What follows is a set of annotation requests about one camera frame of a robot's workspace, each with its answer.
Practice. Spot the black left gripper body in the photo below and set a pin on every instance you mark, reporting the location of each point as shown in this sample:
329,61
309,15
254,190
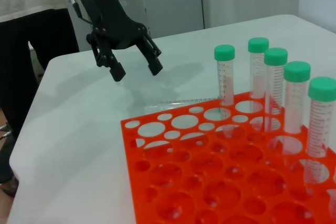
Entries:
110,16

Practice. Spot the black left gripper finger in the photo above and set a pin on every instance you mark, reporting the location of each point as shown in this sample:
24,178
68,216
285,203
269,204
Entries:
153,61
115,70

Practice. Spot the clear green-capped test tube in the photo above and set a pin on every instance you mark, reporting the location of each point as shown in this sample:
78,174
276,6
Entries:
170,103
320,124
257,72
296,103
274,85
224,77

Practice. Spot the orange test tube rack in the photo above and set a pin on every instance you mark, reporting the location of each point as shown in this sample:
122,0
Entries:
236,155

